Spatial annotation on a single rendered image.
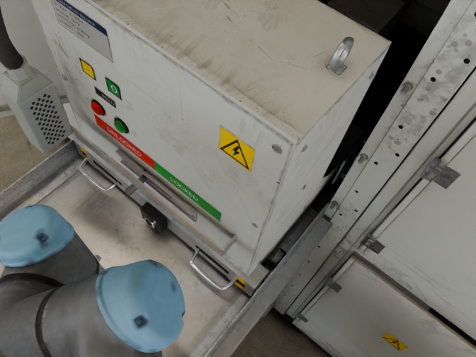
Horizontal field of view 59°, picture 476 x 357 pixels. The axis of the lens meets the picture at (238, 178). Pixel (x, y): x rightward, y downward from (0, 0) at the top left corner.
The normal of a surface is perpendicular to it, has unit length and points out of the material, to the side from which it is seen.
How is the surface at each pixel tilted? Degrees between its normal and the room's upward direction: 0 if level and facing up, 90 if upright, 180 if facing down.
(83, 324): 33
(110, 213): 0
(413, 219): 90
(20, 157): 0
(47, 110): 90
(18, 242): 20
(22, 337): 38
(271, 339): 0
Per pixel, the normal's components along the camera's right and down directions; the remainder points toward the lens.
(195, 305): 0.09, -0.51
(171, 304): 0.86, -0.34
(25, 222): -0.18, -0.66
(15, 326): -0.50, -0.39
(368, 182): -0.63, 0.64
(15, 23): 0.36, 0.82
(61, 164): 0.77, 0.58
